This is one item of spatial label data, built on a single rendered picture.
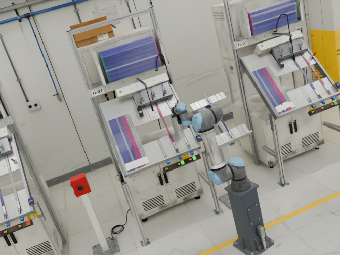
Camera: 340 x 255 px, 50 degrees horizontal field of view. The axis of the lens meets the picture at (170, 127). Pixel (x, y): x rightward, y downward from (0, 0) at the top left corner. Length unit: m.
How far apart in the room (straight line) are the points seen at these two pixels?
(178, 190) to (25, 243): 1.46
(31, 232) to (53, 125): 1.74
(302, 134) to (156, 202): 1.69
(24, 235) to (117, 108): 1.39
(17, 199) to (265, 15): 2.73
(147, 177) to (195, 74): 2.09
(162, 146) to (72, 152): 2.11
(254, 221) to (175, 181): 0.99
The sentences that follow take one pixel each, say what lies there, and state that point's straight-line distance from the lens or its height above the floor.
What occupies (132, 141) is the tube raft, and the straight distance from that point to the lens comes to 3.13.
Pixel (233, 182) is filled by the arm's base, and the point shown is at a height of 0.62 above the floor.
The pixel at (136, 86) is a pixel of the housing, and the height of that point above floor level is 1.29.
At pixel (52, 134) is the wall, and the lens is 4.92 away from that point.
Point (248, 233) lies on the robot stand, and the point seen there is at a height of 0.20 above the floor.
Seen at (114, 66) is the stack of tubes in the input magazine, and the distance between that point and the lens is 3.25.
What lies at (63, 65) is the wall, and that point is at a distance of 4.73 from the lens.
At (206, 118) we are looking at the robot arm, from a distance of 2.51.
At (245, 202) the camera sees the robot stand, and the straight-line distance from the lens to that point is 2.77.
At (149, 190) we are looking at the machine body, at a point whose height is 0.32.
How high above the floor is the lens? 2.06
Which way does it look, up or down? 21 degrees down
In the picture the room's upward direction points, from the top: 16 degrees counter-clockwise
